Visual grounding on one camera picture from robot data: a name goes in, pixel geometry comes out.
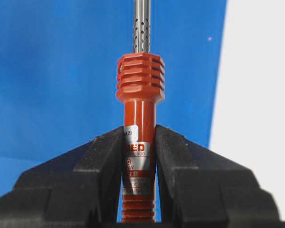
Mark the blue table mat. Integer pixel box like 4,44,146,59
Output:
0,0,228,223

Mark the large white foam board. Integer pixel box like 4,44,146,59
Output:
209,0,285,220

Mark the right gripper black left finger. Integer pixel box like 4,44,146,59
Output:
0,127,124,228

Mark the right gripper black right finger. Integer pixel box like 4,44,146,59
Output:
155,125,280,223

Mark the red handled soldering iron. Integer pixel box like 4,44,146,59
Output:
116,0,165,223

